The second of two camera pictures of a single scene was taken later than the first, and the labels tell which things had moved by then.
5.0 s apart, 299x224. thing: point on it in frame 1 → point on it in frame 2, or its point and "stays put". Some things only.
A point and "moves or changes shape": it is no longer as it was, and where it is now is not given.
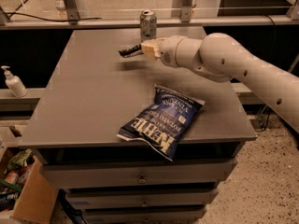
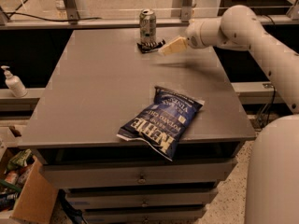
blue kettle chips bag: [163, 125] stays put
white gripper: [168, 51] → [195, 37]
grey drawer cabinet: [91, 94] stays put
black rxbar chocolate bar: [134, 51] moves or changes shape
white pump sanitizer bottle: [14, 82] stays put
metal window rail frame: [73, 20] stays put
